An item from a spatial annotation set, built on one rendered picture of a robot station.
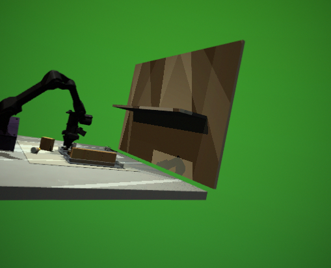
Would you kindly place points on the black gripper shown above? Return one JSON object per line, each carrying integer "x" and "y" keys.
{"x": 70, "y": 134}

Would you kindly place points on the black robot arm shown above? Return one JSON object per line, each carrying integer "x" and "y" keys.
{"x": 52, "y": 80}

